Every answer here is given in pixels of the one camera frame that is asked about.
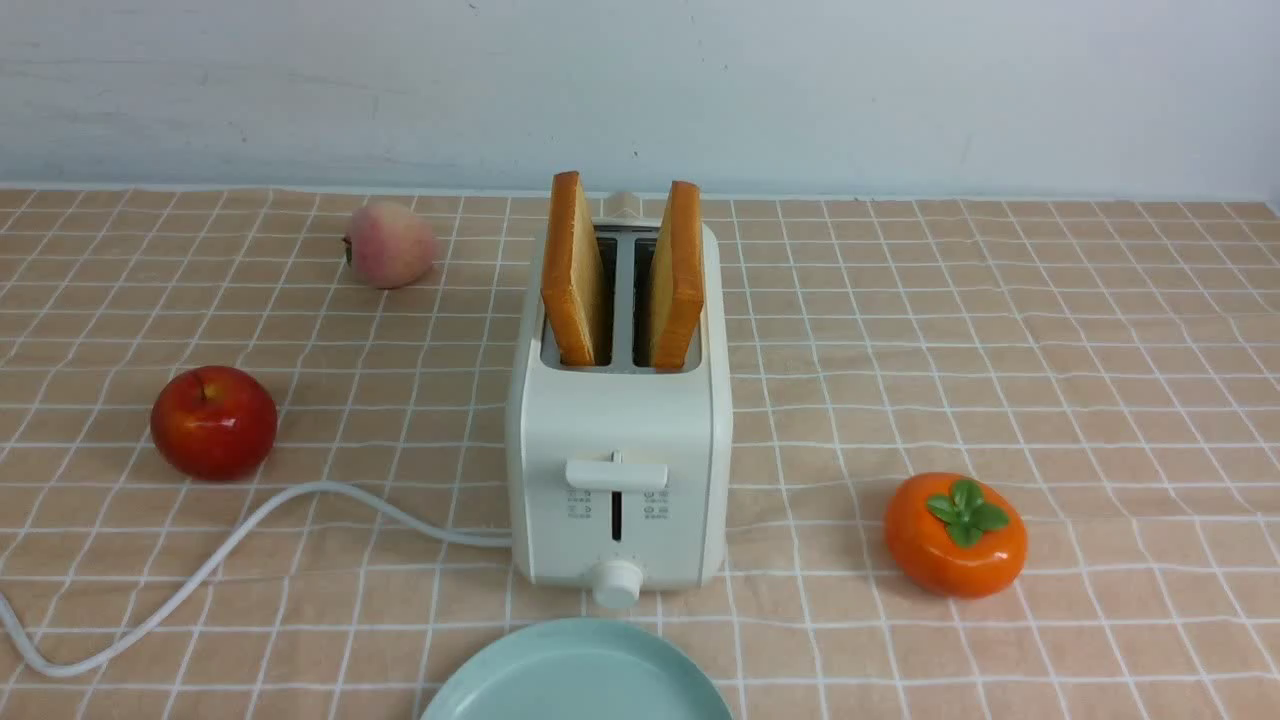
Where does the white toaster power cable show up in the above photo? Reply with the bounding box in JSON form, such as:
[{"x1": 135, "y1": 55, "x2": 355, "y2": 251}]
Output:
[{"x1": 0, "y1": 480, "x2": 515, "y2": 679}]

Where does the light green plate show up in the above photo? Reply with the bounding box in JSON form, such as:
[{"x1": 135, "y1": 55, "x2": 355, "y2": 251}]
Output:
[{"x1": 422, "y1": 618, "x2": 733, "y2": 719}]

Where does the red apple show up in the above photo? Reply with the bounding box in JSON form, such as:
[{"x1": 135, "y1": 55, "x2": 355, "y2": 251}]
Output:
[{"x1": 150, "y1": 365, "x2": 278, "y2": 482}]

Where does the orange checkered tablecloth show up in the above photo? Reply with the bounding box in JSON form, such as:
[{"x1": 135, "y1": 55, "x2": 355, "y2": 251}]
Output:
[{"x1": 1, "y1": 188, "x2": 1279, "y2": 719}]

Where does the orange persimmon with green leaves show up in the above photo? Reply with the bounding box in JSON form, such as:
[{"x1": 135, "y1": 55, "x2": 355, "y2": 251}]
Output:
[{"x1": 883, "y1": 471, "x2": 1029, "y2": 600}]

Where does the toast slice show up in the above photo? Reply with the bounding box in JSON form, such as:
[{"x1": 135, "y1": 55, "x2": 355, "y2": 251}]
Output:
[
  {"x1": 648, "y1": 179, "x2": 705, "y2": 372},
  {"x1": 541, "y1": 170, "x2": 611, "y2": 366}
]

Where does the pink peach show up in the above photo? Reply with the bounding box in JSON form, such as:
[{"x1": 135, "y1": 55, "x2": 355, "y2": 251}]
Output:
[{"x1": 342, "y1": 201, "x2": 440, "y2": 290}]

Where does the white two-slot toaster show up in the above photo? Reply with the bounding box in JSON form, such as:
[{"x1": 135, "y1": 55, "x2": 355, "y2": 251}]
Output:
[{"x1": 506, "y1": 219, "x2": 733, "y2": 610}]

